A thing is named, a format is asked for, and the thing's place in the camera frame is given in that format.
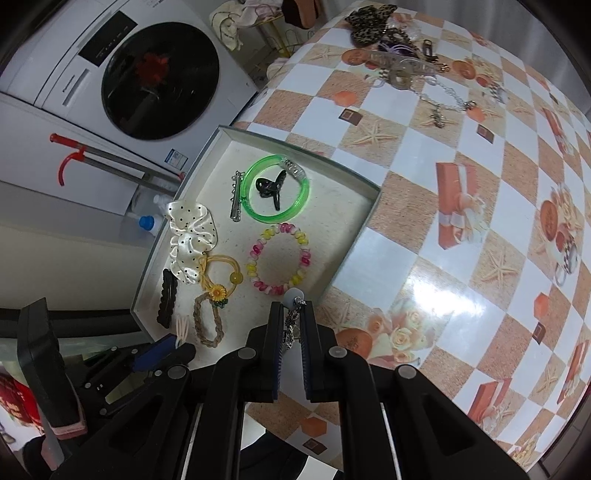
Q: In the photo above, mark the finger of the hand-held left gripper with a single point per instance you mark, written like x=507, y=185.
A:
x=150, y=355
x=182, y=353

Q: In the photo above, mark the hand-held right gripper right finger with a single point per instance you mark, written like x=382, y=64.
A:
x=305, y=350

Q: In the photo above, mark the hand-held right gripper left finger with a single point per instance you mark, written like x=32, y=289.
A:
x=277, y=350

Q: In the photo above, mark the black wavy hair clip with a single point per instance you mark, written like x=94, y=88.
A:
x=166, y=300

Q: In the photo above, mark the silver dangling earring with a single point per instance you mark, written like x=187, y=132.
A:
x=293, y=296

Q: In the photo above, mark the white polka dot scrunchie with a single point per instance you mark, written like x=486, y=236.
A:
x=189, y=226

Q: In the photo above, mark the white shallow tray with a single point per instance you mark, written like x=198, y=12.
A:
x=332, y=217

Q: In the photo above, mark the silver metal hair clip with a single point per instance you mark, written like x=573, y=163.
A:
x=237, y=198

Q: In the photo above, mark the black claw hair clip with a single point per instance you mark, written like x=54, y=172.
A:
x=265, y=187

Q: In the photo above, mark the green translucent bangle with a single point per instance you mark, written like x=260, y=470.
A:
x=293, y=169

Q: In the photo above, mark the pile of mixed jewelry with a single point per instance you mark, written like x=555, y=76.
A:
x=406, y=69

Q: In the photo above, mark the black slab pink edge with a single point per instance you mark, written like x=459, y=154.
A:
x=46, y=369

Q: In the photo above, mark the red printed packet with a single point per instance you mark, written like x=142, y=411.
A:
x=16, y=401

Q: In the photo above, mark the blue capped bottle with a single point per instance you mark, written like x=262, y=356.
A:
x=147, y=223

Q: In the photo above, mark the white plastic bottle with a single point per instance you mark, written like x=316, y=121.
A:
x=160, y=202

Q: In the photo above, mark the checkered printed tablecloth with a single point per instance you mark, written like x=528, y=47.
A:
x=406, y=147

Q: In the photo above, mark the white washing machine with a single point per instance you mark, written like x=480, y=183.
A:
x=69, y=78

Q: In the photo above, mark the cream cloth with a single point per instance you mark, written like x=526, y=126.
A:
x=226, y=23

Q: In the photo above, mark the leopard print hair clip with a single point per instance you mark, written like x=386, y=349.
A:
x=369, y=23

